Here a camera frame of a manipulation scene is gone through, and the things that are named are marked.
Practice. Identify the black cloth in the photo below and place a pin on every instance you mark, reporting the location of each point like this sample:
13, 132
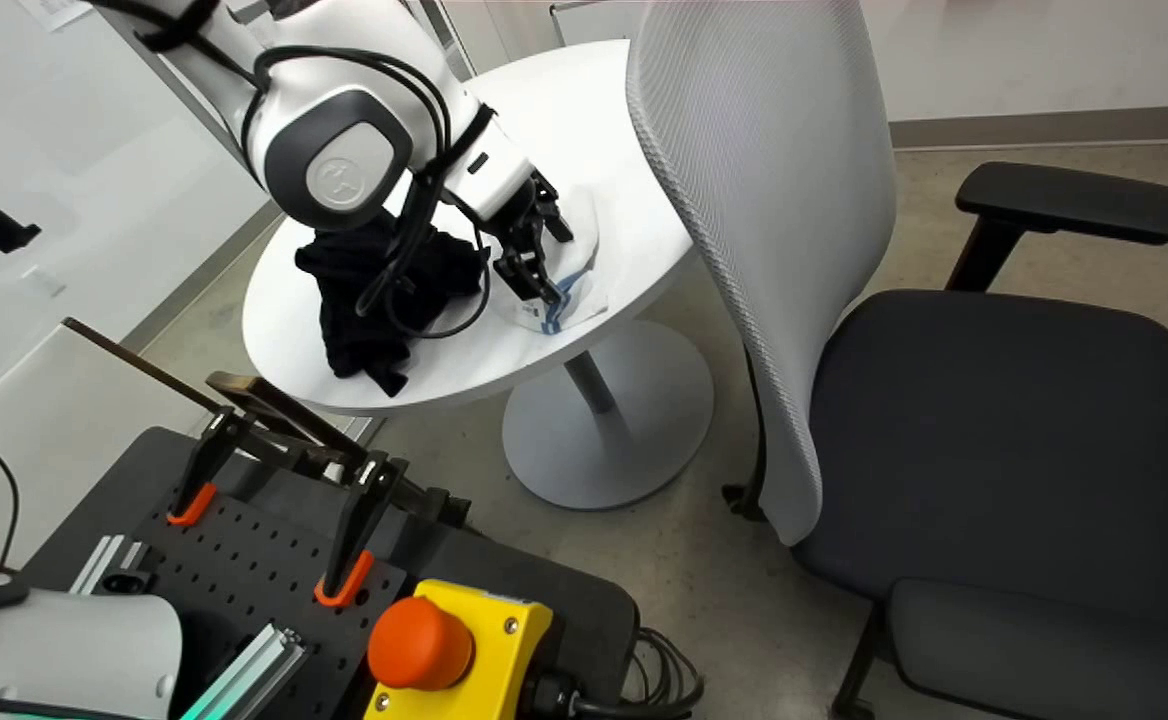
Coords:
370, 307

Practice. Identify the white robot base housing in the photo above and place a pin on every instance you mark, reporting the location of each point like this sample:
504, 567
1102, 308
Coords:
65, 654

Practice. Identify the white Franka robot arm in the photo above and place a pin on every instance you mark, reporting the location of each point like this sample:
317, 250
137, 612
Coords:
337, 162

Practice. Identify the grey mesh office chair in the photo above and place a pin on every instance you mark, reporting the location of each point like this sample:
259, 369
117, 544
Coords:
1009, 425

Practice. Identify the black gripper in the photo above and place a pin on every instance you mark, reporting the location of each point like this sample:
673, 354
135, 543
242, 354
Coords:
525, 215

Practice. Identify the black perforated mounting board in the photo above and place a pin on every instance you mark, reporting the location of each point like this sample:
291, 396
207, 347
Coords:
276, 561

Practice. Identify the aluminium extrusion bar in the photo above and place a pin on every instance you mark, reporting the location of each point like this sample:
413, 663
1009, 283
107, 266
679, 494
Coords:
109, 561
247, 672

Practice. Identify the grey table pedestal foot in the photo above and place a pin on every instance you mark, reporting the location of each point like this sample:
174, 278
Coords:
609, 425

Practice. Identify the yellow emergency stop box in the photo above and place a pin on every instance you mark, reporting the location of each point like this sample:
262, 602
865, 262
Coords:
490, 640

